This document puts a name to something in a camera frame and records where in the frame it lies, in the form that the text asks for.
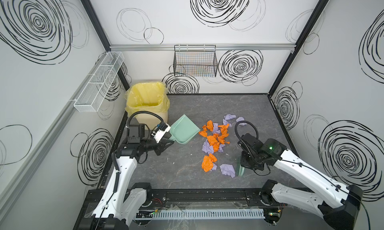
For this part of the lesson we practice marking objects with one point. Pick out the white slotted cable duct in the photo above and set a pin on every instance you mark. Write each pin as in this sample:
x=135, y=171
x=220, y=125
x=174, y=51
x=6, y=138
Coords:
x=215, y=214

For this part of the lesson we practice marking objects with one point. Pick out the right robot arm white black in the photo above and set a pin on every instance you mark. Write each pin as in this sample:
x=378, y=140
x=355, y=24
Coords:
x=336, y=203

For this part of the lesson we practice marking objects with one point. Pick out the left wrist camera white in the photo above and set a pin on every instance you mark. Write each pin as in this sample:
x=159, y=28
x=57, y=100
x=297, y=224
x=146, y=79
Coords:
x=160, y=131

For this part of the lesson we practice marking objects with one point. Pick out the orange paper scrap beside purple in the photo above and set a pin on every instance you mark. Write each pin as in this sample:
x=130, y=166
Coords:
x=212, y=140

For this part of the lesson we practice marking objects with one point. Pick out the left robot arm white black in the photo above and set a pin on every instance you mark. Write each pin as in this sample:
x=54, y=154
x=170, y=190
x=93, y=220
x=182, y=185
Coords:
x=118, y=206

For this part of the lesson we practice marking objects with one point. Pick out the yellow plastic bin liner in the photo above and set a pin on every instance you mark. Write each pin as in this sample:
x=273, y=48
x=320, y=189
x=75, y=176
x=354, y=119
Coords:
x=147, y=96

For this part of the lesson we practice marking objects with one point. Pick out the small orange scrap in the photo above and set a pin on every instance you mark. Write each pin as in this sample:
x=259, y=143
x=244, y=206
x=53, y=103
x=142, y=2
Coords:
x=203, y=134
x=213, y=158

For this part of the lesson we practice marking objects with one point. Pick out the large orange paper scrap front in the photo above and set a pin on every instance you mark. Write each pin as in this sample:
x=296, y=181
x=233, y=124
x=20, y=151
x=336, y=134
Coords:
x=207, y=164

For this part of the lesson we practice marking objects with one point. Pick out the large purple paper scrap front right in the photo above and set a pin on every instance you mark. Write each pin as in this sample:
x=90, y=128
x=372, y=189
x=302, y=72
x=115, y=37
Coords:
x=227, y=170

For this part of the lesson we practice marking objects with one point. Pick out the orange paper scrap near bin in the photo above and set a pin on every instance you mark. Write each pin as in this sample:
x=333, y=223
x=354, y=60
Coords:
x=210, y=126

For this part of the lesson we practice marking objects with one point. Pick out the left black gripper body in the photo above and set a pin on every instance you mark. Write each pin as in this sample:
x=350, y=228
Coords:
x=163, y=144

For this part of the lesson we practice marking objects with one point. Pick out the mint green dustpan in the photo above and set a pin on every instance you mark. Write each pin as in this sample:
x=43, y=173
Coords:
x=183, y=130

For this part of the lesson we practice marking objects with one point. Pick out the black wire wall basket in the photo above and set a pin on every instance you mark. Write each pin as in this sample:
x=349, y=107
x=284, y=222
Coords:
x=195, y=60

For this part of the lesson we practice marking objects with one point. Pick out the mint green hand brush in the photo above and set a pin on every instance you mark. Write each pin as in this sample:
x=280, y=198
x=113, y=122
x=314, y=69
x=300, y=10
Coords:
x=241, y=171

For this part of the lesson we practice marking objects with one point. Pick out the orange paper scrap by dustpan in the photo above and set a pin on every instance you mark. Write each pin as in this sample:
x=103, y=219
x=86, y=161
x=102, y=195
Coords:
x=222, y=140

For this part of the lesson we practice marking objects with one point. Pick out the purple paper scrap back right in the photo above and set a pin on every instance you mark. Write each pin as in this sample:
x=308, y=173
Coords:
x=229, y=117

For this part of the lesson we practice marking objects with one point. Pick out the small orange scrap left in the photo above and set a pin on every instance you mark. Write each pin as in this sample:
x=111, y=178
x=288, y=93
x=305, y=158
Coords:
x=203, y=134

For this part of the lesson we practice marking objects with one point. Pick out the cream trash bin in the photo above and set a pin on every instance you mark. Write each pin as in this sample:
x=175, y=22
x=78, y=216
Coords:
x=150, y=120

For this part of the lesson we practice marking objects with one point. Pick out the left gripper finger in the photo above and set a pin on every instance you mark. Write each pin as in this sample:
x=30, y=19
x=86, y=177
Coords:
x=167, y=142
x=159, y=150

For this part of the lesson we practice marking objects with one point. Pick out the small orange scrap front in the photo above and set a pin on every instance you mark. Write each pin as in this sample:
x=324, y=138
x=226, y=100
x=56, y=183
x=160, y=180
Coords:
x=213, y=158

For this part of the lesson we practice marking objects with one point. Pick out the purple paper scrap back left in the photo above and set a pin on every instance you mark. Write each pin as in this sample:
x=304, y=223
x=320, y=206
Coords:
x=216, y=129

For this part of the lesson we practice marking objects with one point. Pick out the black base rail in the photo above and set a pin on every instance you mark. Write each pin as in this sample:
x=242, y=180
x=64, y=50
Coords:
x=165, y=197

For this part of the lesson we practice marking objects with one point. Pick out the purple paper scrap front left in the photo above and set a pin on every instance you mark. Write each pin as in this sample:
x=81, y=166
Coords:
x=207, y=148

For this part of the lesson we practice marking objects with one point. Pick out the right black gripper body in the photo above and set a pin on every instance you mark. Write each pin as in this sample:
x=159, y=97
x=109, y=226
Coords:
x=248, y=164

